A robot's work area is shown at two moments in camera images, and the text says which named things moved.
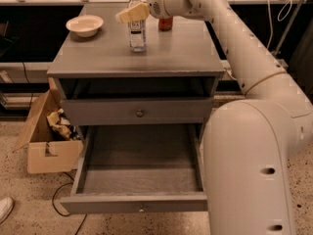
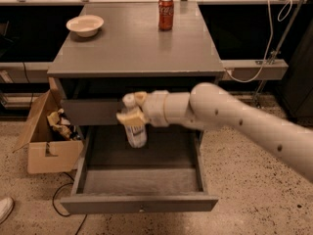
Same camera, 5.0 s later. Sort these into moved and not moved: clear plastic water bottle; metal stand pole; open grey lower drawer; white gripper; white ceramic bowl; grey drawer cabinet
Moved: clear plastic water bottle; white gripper
Not moved: white ceramic bowl; open grey lower drawer; grey drawer cabinet; metal stand pole
